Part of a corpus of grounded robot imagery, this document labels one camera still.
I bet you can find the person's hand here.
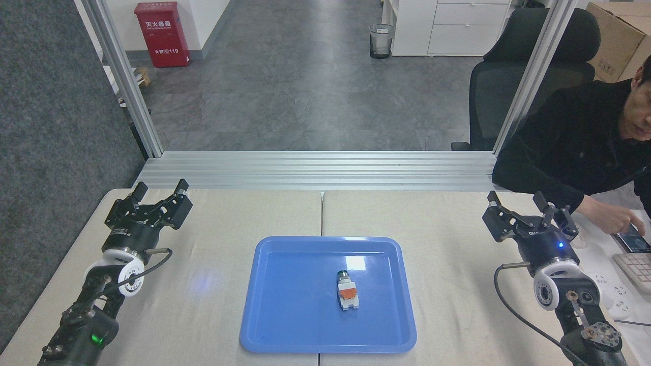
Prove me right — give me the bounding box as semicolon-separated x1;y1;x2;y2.
579;196;646;235

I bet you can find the dark grey felt partition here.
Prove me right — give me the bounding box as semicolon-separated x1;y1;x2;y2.
0;0;148;354

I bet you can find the white power strip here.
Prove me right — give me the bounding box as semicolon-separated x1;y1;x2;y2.
585;274;636;320

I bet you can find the blue plastic tray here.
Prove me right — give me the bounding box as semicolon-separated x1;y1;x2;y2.
239;236;418;354

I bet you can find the white keyboard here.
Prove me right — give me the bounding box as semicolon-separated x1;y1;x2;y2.
612;253;651;294

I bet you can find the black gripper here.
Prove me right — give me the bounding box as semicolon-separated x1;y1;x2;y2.
482;191;580;275
104;179;194;255

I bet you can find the silver aluminium post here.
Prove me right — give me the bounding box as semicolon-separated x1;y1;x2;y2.
492;0;580;153
81;0;164;158

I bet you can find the black office chair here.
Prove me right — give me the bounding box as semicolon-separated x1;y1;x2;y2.
451;8;601;151

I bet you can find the silver aluminium rail bed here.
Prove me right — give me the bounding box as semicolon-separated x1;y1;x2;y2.
133;150;501;192

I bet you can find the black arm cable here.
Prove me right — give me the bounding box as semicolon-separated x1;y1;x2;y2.
104;248;173;295
494;262;590;366

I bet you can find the white drawer cabinet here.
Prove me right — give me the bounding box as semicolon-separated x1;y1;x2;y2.
381;0;512;57

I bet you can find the white orange switch part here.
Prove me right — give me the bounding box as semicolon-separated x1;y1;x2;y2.
336;270;360;311

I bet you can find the red fire extinguisher box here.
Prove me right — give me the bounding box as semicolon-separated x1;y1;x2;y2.
134;2;191;69

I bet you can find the grey mesh trash bin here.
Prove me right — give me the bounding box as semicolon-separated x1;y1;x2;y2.
369;23;395;59

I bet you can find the brown cardboard box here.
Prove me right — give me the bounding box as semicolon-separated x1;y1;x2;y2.
585;2;651;83

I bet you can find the black smartphone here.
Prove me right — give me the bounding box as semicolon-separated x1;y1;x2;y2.
613;224;651;254

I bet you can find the person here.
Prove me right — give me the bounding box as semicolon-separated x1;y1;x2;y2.
492;55;651;214

